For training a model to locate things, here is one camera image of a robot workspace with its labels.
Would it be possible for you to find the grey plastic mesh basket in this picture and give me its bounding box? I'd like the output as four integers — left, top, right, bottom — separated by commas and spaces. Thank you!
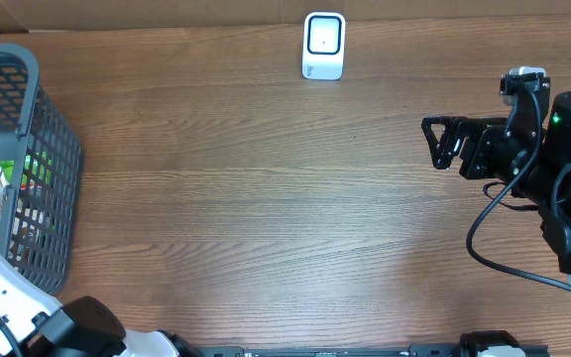
0, 44, 83, 295

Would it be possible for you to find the green snack packet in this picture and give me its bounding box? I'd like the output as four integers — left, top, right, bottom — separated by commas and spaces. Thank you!
0, 152, 53, 200

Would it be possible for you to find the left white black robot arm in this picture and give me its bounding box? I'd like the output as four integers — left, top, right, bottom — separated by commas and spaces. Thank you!
0, 254, 201, 356

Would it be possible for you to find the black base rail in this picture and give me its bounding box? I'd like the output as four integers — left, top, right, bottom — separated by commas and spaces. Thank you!
197, 330, 551, 357

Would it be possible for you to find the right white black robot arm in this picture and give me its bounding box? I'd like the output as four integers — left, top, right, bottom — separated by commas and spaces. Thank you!
421, 86, 571, 293

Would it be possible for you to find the white barcode scanner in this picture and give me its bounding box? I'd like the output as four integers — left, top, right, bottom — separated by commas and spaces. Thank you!
301, 11, 346, 80

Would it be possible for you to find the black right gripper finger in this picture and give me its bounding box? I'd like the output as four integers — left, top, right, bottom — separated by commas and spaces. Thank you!
428, 129, 468, 170
421, 116, 507, 149

